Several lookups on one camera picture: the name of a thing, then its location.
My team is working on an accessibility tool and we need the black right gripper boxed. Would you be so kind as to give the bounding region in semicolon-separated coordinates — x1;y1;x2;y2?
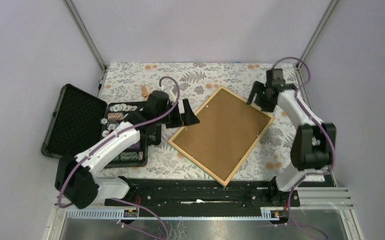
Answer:
245;81;276;114

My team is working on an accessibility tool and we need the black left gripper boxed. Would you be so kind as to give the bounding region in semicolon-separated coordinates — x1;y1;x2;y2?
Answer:
155;98;199;129

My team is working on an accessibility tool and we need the wooden picture frame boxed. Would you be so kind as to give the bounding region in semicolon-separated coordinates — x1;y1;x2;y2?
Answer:
167;86;276;188

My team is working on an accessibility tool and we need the brown cardboard backing board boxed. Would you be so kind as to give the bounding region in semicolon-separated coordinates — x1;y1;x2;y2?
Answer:
172;89;272;183

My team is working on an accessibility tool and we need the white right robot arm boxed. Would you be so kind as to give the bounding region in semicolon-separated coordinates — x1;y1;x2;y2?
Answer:
247;68;336;206

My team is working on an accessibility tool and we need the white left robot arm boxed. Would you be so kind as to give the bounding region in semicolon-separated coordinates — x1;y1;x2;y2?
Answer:
55;90;200;209

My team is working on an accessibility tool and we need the tan wooden block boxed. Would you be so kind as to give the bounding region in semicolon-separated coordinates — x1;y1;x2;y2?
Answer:
140;85;149;98

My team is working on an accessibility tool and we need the black poker chip case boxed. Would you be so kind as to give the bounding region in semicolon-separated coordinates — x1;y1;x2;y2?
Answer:
41;84;145;159

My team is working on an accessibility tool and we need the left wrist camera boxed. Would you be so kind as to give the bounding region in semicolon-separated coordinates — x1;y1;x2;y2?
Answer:
160;86;177;104

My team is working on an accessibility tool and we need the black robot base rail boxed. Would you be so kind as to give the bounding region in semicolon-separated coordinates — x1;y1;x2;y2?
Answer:
104;177;301;219

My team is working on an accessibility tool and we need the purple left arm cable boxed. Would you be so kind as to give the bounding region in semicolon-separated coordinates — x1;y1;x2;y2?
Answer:
56;76;181;209

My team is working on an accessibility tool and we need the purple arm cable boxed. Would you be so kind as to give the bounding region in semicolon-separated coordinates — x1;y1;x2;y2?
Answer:
56;76;181;209
271;56;336;240

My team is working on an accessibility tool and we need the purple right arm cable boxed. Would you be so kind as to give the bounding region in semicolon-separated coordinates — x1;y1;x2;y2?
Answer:
271;56;336;240

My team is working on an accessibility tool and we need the aluminium cable tray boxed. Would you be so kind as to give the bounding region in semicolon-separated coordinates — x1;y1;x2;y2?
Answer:
65;187;353;221

